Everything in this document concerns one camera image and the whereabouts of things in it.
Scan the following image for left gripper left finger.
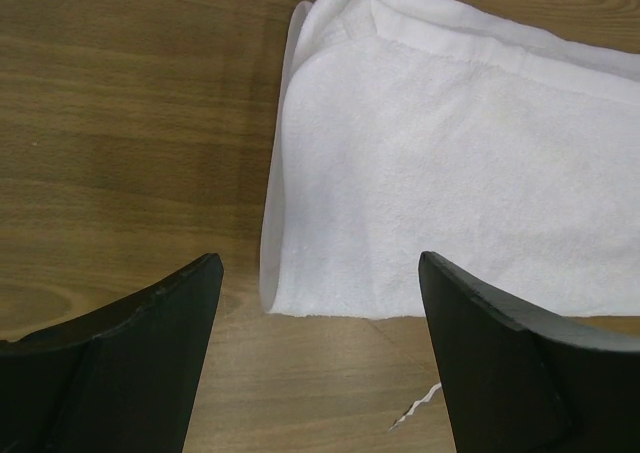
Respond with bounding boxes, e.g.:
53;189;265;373
1;254;224;452

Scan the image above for white towel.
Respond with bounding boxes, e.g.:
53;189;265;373
259;0;639;319

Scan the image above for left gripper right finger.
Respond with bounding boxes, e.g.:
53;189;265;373
419;252;639;452

